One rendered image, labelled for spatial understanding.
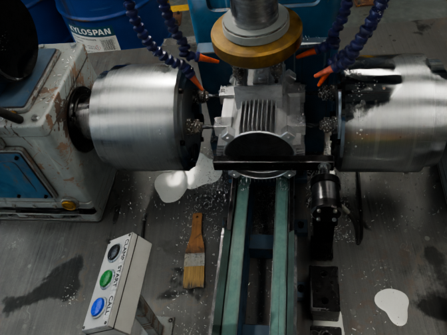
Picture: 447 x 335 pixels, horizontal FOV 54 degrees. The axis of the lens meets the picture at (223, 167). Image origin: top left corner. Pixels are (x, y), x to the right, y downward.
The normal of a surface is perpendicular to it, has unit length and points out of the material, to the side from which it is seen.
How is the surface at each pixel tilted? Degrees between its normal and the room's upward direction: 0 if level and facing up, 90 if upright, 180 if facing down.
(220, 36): 0
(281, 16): 0
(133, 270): 58
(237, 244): 0
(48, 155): 90
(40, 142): 90
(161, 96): 24
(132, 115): 43
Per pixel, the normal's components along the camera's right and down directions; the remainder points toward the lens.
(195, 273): -0.15, -0.61
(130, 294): 0.76, -0.33
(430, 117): -0.17, 0.20
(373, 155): -0.11, 0.76
